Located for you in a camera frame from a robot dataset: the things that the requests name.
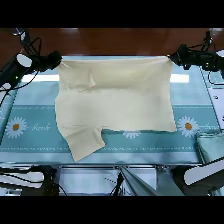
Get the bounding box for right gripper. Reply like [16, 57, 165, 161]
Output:
[169, 43, 202, 71]

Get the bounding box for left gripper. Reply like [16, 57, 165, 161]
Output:
[39, 50, 64, 72]

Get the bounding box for cream T-shirt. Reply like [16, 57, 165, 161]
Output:
[54, 55, 178, 163]

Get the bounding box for pale green garment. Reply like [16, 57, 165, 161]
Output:
[194, 131, 224, 165]

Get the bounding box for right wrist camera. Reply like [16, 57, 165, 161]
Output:
[202, 29, 215, 52]

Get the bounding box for black cable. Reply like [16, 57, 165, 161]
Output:
[0, 78, 42, 107]
[110, 171, 126, 197]

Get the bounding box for silver frame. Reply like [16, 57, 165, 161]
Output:
[0, 162, 224, 197]

